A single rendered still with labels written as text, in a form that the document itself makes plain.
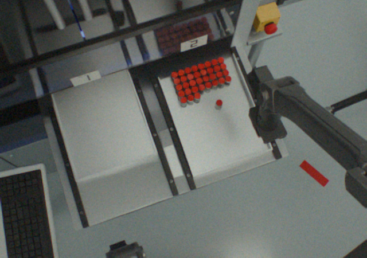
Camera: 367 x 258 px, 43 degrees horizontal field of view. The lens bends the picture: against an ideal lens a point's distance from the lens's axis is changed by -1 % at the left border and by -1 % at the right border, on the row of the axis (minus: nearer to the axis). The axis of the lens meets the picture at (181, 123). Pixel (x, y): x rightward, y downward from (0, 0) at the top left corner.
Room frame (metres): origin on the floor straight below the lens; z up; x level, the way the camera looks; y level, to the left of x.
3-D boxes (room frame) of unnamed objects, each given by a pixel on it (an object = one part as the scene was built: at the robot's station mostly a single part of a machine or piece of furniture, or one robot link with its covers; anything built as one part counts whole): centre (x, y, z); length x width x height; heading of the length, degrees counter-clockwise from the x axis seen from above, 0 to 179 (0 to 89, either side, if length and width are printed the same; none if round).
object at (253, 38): (0.79, -0.25, 0.87); 0.14 x 0.13 x 0.02; 22
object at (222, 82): (0.53, -0.07, 0.91); 0.18 x 0.02 x 0.05; 111
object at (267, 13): (0.75, -0.25, 1.00); 0.08 x 0.07 x 0.07; 22
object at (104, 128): (0.42, 0.25, 0.90); 0.34 x 0.26 x 0.04; 22
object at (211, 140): (0.44, -0.10, 0.90); 0.34 x 0.26 x 0.04; 21
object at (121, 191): (0.42, 0.07, 0.87); 0.70 x 0.48 x 0.02; 112
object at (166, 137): (0.31, 0.03, 0.91); 0.14 x 0.03 x 0.06; 21
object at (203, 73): (0.57, -0.06, 0.91); 0.18 x 0.02 x 0.05; 111
